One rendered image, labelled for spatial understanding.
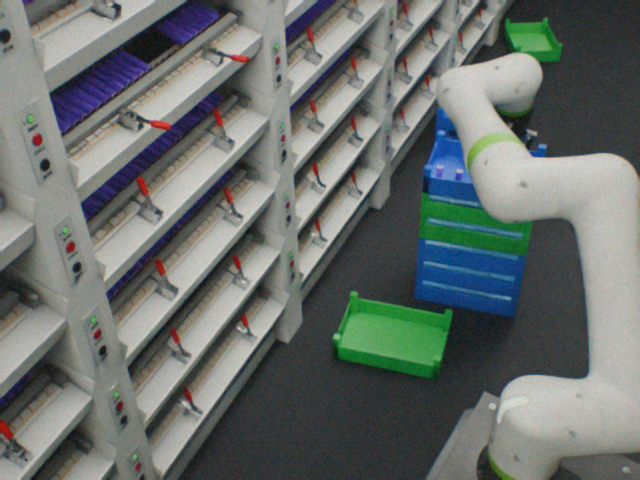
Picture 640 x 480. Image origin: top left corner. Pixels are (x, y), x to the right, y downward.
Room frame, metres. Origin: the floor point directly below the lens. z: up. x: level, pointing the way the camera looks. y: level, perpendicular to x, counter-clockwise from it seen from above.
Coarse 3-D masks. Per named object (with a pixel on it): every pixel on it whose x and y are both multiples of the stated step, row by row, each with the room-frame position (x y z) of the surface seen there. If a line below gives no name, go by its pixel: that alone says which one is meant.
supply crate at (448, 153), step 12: (444, 132) 1.87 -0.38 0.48; (444, 144) 1.87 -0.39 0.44; (456, 144) 1.86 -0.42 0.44; (540, 144) 1.79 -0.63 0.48; (432, 156) 1.80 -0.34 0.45; (444, 156) 1.86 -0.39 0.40; (456, 156) 1.86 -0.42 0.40; (540, 156) 1.77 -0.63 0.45; (432, 168) 1.80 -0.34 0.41; (444, 168) 1.80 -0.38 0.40; (456, 168) 1.80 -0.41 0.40; (432, 180) 1.69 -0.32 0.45; (444, 180) 1.67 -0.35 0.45; (456, 180) 1.67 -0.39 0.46; (468, 180) 1.74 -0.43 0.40; (432, 192) 1.69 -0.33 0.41; (444, 192) 1.67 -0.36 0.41; (456, 192) 1.66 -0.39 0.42; (468, 192) 1.65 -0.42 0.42
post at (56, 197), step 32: (0, 64) 0.94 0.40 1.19; (32, 64) 0.98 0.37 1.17; (0, 96) 0.92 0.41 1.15; (32, 96) 0.97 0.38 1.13; (0, 128) 0.91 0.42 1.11; (0, 160) 0.92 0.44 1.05; (64, 160) 0.99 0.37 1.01; (32, 192) 0.92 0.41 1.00; (64, 192) 0.97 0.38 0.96; (32, 256) 0.92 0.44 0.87; (64, 288) 0.92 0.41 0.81; (96, 288) 0.98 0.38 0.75; (64, 352) 0.93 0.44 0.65; (96, 384) 0.92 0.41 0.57; (128, 384) 0.99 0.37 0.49; (96, 416) 0.91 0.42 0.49; (128, 448) 0.95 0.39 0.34
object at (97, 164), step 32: (192, 0) 1.58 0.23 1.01; (224, 0) 1.57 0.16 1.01; (256, 32) 1.53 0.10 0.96; (96, 64) 1.30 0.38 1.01; (192, 64) 1.37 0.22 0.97; (224, 64) 1.40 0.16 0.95; (160, 96) 1.26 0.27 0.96; (192, 96) 1.29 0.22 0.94; (96, 160) 1.06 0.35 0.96; (128, 160) 1.12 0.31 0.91
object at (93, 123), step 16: (208, 32) 1.45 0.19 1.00; (224, 32) 1.49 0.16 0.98; (192, 48) 1.38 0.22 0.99; (176, 64) 1.33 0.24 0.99; (144, 80) 1.26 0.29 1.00; (160, 80) 1.29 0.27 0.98; (128, 96) 1.20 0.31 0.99; (96, 112) 1.15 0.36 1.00; (112, 112) 1.16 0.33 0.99; (80, 128) 1.10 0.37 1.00; (96, 128) 1.12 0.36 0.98; (112, 128) 1.13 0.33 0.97; (64, 144) 1.06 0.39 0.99
